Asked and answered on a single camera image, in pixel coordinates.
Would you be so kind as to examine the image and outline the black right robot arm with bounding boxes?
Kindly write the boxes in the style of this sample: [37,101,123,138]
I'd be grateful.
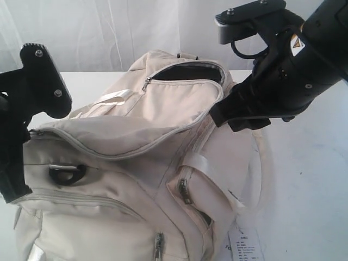
[210,1,347,132]

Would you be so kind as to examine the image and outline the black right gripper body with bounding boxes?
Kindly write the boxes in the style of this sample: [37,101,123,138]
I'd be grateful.
[251,29,326,121]

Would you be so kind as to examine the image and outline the cream fabric duffel bag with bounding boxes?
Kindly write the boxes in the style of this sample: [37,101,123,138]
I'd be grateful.
[14,50,274,260]

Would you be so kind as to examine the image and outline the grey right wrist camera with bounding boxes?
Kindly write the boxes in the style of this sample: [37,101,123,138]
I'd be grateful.
[214,0,305,59]

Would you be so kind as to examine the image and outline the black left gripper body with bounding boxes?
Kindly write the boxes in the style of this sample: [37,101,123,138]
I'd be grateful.
[1,94,32,203]

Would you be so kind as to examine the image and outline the white paper hang tag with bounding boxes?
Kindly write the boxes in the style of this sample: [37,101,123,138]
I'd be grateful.
[225,227,264,261]

